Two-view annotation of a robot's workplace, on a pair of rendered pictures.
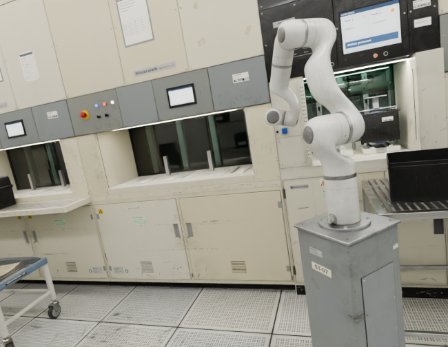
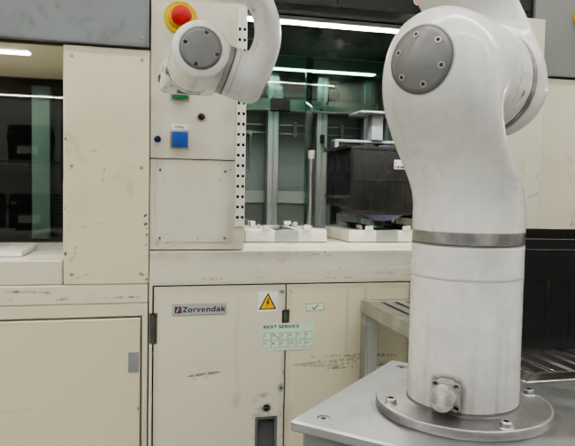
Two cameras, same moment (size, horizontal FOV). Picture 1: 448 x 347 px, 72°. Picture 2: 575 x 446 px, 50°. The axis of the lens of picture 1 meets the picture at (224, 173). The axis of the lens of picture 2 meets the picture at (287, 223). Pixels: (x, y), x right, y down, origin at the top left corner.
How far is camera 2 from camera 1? 0.73 m
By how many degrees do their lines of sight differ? 33
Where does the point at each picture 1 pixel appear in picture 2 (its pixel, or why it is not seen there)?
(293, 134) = (203, 155)
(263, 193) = (87, 323)
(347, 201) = (508, 327)
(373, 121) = (378, 165)
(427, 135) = not seen: hidden behind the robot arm
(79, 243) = not seen: outside the picture
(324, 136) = (492, 69)
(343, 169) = (509, 208)
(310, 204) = (225, 364)
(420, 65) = not seen: hidden behind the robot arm
